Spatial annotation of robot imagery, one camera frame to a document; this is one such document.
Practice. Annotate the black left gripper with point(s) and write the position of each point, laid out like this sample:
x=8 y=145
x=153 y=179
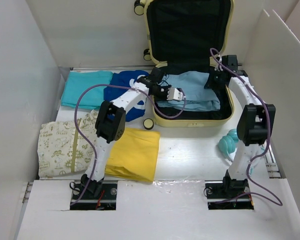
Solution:
x=164 y=98

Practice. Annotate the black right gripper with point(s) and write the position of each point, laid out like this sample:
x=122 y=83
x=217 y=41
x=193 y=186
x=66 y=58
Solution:
x=211 y=84

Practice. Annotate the light blue shirt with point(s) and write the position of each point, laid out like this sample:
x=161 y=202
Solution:
x=198 y=98

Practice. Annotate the royal blue printed shirt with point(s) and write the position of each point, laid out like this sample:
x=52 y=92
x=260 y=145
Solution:
x=133 y=102

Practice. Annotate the yellow shirt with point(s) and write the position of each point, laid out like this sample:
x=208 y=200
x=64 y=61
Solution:
x=134 y=156

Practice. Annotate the turquoise shirt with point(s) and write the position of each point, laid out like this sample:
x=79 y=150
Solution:
x=78 y=82

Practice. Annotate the cream printed zip jacket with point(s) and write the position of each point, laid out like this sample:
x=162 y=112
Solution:
x=62 y=150

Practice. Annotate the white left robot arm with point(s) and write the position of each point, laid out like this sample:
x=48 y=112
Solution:
x=111 y=121

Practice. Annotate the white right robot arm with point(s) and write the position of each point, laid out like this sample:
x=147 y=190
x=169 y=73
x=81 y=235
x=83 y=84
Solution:
x=253 y=130

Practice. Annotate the yellow suitcase with black lining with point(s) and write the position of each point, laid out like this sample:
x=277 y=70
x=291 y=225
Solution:
x=180 y=35

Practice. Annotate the teal and white headphones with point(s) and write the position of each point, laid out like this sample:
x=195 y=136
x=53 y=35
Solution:
x=230 y=147

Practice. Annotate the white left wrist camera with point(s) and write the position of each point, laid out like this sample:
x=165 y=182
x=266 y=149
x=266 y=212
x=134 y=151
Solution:
x=175 y=94

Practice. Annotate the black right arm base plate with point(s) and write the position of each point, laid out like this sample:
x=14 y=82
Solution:
x=218 y=199

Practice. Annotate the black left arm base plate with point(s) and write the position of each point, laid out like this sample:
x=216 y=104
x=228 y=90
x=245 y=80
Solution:
x=106 y=200

